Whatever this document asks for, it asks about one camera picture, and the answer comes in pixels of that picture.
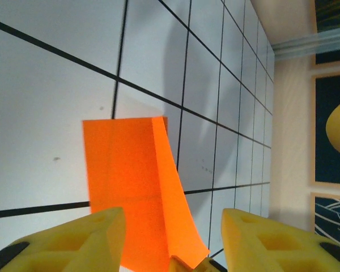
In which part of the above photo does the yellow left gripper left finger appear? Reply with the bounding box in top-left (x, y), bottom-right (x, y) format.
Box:
top-left (0, 207), bottom-right (127, 272)

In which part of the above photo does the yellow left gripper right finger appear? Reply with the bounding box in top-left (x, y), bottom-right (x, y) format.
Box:
top-left (220, 207), bottom-right (340, 272)

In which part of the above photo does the orange paper sheet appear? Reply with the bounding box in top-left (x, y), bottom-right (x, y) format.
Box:
top-left (82, 116), bottom-right (212, 272)

